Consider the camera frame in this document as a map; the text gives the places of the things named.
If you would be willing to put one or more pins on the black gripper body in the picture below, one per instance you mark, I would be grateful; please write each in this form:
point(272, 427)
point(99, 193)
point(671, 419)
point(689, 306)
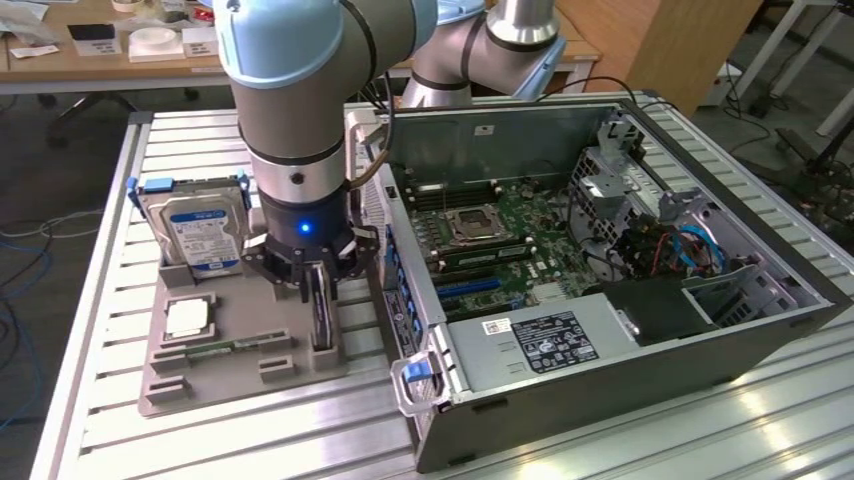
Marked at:
point(303, 250)

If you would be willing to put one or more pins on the graphics card with metal bracket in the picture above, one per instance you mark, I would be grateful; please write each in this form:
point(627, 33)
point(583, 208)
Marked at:
point(323, 322)

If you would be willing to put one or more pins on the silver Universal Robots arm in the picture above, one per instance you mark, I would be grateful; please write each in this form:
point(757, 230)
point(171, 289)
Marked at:
point(294, 100)

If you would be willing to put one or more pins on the hard disk in blue caddy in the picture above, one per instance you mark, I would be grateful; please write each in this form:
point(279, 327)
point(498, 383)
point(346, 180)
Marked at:
point(200, 230)

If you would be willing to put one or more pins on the silver CPU chip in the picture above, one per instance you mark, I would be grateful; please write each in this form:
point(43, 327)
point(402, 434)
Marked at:
point(188, 317)

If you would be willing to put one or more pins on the blue expansion slot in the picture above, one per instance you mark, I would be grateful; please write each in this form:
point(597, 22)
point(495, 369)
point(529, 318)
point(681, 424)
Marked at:
point(467, 288)

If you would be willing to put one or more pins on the CPU socket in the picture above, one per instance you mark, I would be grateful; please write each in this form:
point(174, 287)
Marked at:
point(477, 225)

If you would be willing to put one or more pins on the installed black RAM sticks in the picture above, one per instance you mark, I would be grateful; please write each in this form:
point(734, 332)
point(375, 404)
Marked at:
point(483, 256)

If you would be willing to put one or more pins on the green RAM stick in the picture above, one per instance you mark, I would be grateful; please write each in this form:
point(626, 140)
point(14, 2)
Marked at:
point(220, 345)

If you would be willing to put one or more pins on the grey parts rack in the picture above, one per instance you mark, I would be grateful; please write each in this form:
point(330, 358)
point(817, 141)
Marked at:
point(247, 365)

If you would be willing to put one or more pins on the green motherboard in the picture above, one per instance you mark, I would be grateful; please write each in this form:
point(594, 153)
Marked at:
point(534, 235)

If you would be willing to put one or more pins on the grey power supply unit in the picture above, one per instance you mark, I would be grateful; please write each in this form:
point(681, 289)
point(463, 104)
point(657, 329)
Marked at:
point(487, 360)

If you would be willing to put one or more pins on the silver metal drive cage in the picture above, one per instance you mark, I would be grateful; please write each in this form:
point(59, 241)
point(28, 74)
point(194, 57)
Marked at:
point(607, 195)

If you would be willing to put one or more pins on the black chair base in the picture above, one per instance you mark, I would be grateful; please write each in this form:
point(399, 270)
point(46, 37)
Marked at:
point(87, 107)

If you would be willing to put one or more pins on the wooden desk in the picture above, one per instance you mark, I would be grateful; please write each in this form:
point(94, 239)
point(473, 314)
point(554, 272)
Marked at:
point(134, 70)

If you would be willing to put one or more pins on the white labelled box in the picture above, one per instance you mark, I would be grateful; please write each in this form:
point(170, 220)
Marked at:
point(199, 42)

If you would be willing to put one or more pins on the white tape roll on box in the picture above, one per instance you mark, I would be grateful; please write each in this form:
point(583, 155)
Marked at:
point(155, 42)

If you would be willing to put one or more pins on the black open PC case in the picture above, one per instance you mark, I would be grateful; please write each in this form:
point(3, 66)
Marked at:
point(601, 400)

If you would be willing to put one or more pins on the red packet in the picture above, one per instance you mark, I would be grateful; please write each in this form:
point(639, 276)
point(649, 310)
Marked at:
point(203, 15)

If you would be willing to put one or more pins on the white box with black top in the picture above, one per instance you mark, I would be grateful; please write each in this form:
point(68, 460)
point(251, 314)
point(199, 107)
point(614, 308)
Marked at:
point(95, 40)

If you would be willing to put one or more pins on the white paper label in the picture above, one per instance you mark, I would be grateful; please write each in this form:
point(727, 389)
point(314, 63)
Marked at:
point(34, 51)

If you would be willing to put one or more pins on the wooden cabinet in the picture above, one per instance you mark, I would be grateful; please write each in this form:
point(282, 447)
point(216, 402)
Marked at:
point(681, 50)

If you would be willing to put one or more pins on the black plastic air duct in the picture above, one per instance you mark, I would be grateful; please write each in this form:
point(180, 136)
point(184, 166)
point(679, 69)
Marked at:
point(654, 310)

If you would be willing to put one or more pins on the white desk frame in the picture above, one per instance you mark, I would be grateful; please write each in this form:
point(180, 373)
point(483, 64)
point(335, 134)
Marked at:
point(804, 47)

